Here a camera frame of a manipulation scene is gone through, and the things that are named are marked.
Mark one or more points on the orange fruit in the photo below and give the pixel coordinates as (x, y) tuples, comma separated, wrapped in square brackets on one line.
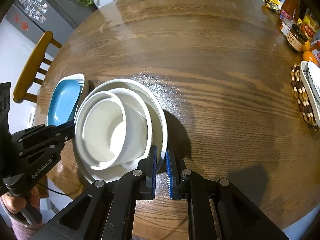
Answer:
[(308, 56)]

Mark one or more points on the left hand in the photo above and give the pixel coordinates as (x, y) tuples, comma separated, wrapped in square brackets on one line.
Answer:
[(16, 204)]

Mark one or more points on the white plate on trivet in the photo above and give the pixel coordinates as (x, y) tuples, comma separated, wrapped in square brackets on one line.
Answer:
[(308, 87)]

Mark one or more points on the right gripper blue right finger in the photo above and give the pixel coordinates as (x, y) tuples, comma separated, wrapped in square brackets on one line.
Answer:
[(174, 167)]

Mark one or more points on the brown lidded jar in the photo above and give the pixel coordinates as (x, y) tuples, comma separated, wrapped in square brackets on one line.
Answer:
[(296, 39)]

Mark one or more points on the large white bowl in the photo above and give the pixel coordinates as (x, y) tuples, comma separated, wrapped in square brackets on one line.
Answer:
[(159, 131)]

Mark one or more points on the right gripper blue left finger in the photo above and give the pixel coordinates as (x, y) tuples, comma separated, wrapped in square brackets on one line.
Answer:
[(147, 187)]

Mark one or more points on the white ramekin cup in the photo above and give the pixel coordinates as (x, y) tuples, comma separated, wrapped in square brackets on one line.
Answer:
[(105, 128)]

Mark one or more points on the wooden chair left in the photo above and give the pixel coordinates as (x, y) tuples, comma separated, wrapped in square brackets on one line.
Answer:
[(33, 67)]

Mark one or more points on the grey refrigerator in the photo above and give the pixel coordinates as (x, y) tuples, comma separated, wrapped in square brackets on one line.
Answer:
[(34, 17)]

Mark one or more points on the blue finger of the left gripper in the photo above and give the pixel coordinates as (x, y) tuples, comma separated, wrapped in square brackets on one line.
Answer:
[(64, 131)]

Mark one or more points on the white square dish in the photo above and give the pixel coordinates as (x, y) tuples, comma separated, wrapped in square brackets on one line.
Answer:
[(83, 92)]

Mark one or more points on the blue square plate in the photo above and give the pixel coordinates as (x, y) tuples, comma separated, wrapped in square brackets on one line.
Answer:
[(63, 102)]

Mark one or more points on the medium white bowl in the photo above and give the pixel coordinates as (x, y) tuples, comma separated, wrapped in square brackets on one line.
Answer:
[(136, 119)]

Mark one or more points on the yellow snack packet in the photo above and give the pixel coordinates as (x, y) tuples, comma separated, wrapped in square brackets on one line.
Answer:
[(273, 5)]

